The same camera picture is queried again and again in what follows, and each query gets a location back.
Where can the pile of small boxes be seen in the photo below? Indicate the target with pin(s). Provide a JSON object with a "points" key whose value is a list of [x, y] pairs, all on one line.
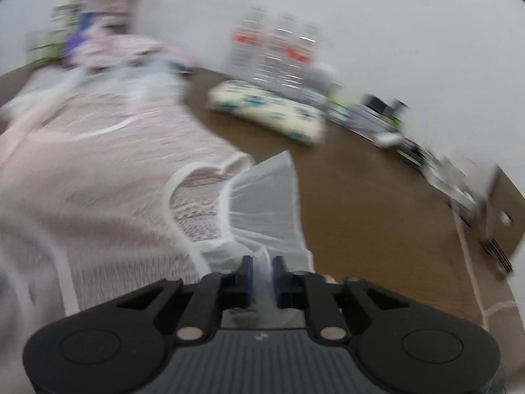
{"points": [[443, 176]]}

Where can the small green boxes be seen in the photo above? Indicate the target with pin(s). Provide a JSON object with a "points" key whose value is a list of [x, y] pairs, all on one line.
{"points": [[339, 111]]}

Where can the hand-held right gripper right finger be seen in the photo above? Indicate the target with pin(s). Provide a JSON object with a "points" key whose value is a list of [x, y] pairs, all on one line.
{"points": [[279, 283]]}

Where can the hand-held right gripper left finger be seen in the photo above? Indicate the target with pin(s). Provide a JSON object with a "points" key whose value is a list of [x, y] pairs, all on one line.
{"points": [[246, 283]]}

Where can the pink knit dress white lace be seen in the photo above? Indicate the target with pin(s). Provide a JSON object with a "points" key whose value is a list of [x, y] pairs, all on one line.
{"points": [[123, 164]]}

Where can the purple plastic clip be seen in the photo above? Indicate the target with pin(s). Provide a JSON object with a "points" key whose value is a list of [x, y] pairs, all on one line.
{"points": [[76, 45]]}

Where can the clear water bottle red label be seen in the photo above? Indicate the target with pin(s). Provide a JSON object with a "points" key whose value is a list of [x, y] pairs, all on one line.
{"points": [[307, 49], [246, 45], [279, 53]]}

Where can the black stapler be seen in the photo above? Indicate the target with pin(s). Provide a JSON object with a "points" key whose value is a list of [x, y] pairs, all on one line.
{"points": [[381, 102]]}

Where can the clear plastic cup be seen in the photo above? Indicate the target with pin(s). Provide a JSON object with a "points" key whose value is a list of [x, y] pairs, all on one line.
{"points": [[43, 49]]}

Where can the folded floral cream cloth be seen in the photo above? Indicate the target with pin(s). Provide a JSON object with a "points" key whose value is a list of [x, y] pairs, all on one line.
{"points": [[266, 108]]}

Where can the pink patterned vase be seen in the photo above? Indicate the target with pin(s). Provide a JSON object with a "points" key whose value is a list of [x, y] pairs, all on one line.
{"points": [[119, 6]]}

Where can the brown cardboard box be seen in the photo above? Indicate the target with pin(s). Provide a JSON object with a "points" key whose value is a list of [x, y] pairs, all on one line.
{"points": [[502, 213]]}

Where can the pile of pink clothes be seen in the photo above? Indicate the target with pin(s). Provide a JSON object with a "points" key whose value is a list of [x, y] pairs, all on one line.
{"points": [[123, 49]]}

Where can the white milk carton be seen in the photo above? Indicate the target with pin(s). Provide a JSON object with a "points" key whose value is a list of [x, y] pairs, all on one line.
{"points": [[67, 10]]}

